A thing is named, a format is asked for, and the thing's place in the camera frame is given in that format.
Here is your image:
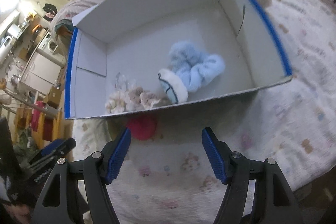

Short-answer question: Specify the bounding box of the blue white slipper sock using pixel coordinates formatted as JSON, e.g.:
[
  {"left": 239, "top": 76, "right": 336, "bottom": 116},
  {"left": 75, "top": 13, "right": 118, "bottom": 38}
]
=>
[{"left": 158, "top": 69, "right": 189, "bottom": 104}]

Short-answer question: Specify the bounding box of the floral bed blanket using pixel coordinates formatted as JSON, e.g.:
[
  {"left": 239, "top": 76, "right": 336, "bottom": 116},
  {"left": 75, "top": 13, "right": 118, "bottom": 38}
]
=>
[{"left": 73, "top": 0, "right": 335, "bottom": 223}]

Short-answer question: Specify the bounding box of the red soft ball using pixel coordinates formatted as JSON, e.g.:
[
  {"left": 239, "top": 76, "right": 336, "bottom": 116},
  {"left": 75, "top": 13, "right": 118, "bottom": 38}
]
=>
[{"left": 126, "top": 115, "right": 157, "bottom": 141}]

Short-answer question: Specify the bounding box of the white blue cardboard box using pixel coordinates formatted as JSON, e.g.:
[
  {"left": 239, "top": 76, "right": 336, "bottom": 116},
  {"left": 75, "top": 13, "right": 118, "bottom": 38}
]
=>
[{"left": 64, "top": 0, "right": 292, "bottom": 119}]

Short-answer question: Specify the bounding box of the white kitchen cabinet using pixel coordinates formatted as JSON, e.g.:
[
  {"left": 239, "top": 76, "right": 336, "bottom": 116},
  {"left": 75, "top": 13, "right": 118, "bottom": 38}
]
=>
[{"left": 19, "top": 52, "right": 62, "bottom": 95}]

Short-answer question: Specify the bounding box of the beige scrunchie cloth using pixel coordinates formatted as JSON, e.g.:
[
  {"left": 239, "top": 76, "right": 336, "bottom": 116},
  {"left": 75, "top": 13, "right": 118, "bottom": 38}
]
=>
[{"left": 105, "top": 86, "right": 170, "bottom": 114}]

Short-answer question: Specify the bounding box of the small cardboard box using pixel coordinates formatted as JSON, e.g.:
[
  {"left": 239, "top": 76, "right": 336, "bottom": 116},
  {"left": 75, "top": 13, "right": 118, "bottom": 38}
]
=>
[{"left": 43, "top": 86, "right": 62, "bottom": 109}]

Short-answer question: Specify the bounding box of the clear plastic packet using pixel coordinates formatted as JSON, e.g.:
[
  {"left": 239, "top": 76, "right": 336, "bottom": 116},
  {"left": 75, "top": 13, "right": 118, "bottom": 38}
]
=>
[{"left": 114, "top": 72, "right": 137, "bottom": 92}]

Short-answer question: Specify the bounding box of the yellow wooden chair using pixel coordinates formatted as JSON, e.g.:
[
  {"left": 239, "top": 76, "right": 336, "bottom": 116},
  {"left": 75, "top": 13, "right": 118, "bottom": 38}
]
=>
[{"left": 12, "top": 103, "right": 64, "bottom": 149}]

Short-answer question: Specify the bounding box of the washing machine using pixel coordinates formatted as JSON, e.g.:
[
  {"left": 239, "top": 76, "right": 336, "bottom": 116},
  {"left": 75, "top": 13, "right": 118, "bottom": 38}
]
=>
[{"left": 37, "top": 32, "right": 59, "bottom": 55}]

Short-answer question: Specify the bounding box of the light blue fluffy cloth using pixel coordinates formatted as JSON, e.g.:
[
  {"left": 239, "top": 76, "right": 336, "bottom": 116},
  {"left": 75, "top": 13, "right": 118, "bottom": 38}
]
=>
[{"left": 169, "top": 42, "right": 225, "bottom": 93}]

